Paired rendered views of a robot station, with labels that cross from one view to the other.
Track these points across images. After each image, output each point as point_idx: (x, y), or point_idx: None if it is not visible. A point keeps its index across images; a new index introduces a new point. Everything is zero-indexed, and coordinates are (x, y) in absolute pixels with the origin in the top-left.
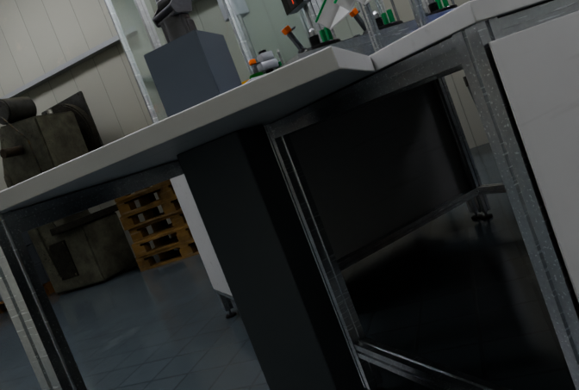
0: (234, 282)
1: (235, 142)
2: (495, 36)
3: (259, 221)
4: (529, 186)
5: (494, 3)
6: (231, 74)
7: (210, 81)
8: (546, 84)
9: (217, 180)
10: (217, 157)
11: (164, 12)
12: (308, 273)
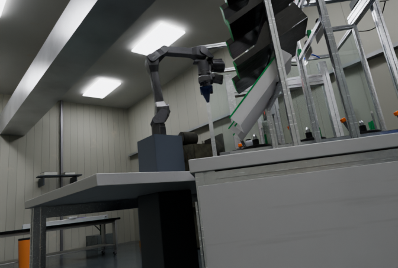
0: None
1: (156, 198)
2: (209, 183)
3: (159, 248)
4: None
5: (209, 162)
6: (176, 158)
7: (154, 161)
8: (241, 222)
9: (148, 216)
10: (149, 204)
11: (151, 121)
12: None
